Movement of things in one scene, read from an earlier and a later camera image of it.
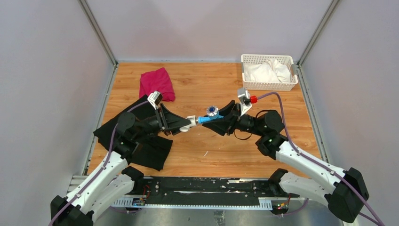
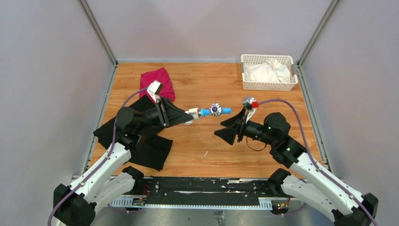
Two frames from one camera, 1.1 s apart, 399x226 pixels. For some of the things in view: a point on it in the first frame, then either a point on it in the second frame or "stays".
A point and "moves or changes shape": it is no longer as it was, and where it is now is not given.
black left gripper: [170, 121] -> [171, 115]
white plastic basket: [268, 72] stays
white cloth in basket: [270, 71] stays
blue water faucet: [212, 113] moves or changes shape
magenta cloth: [159, 80] stays
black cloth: [150, 152] stays
